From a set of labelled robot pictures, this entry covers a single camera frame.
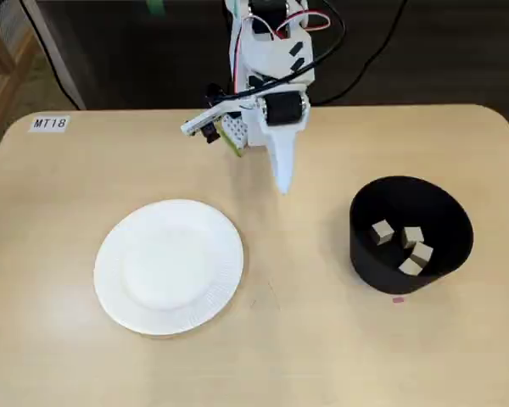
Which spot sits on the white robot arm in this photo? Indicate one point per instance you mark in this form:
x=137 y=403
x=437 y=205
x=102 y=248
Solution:
x=271 y=59

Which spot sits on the wooden shelf unit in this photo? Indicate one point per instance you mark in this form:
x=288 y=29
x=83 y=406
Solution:
x=4 y=46

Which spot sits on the small pink tape mark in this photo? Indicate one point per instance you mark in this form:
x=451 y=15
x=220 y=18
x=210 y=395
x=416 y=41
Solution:
x=398 y=300

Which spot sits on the white MT18 label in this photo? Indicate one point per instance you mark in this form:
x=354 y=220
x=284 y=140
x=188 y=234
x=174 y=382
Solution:
x=48 y=124

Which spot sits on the black pot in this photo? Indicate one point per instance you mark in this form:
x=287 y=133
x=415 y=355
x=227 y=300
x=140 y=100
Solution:
x=365 y=263

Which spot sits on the wrist camera on white mount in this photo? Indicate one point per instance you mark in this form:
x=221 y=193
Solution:
x=197 y=123

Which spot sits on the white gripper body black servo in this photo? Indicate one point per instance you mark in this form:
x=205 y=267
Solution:
x=281 y=108

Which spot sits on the white paper plate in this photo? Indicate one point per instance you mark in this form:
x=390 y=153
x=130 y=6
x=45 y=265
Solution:
x=169 y=271

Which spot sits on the white metal leg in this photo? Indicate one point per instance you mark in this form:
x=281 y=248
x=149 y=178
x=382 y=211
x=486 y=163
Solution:
x=55 y=55

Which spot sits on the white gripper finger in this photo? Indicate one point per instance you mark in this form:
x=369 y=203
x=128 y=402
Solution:
x=285 y=161

